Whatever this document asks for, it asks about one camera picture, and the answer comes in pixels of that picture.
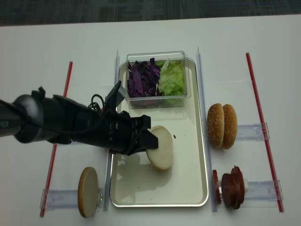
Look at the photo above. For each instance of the dark brown meat patty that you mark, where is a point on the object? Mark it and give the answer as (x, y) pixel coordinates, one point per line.
(233, 190)

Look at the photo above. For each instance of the purple cabbage leaves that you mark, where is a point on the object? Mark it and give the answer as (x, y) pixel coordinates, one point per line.
(143, 79)

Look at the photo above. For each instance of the sesame bun top right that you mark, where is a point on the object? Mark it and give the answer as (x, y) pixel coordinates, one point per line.
(230, 126)

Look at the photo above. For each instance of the left clear long rail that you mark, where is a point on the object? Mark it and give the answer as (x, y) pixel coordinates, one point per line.
(106, 195)

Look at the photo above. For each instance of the red salami slice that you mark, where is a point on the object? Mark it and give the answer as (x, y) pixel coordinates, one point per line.
(216, 187)

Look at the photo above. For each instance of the right red strip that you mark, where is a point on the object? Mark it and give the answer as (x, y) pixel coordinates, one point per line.
(277, 187)

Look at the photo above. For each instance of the red bacon slice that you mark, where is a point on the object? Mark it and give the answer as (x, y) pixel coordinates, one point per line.
(236, 170)

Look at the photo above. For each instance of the clear sesame bun holder rail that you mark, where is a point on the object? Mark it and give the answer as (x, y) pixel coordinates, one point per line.
(258, 131)

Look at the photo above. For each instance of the cream metal tray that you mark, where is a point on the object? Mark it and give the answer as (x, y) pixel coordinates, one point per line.
(135, 183)

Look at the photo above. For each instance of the clear plastic salad container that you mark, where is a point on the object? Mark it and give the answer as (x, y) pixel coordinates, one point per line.
(158, 101)

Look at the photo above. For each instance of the green lettuce leaves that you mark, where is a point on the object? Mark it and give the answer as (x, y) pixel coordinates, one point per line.
(171, 82)

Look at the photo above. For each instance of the sesame bun top left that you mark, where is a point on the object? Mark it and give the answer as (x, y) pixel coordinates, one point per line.
(215, 125)

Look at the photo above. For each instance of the pale bun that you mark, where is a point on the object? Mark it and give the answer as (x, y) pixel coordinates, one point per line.
(161, 158)
(88, 192)

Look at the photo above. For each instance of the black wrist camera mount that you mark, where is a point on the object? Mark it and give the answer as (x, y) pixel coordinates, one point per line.
(115, 97)

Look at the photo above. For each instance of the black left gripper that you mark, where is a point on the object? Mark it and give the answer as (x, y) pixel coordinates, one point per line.
(125, 135)

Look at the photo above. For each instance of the clear bun bottom holder rail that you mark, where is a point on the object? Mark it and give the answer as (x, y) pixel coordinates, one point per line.
(59, 199)

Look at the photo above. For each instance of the sesame bun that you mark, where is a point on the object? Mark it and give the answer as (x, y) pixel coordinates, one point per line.
(230, 126)
(215, 125)

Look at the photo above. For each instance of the clear meat holder rail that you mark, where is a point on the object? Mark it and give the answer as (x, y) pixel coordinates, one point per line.
(262, 194)

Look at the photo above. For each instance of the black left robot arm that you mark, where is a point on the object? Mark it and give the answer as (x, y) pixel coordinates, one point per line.
(60, 120)

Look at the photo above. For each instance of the white pusher block meat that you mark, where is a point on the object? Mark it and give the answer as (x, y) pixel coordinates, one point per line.
(245, 185)

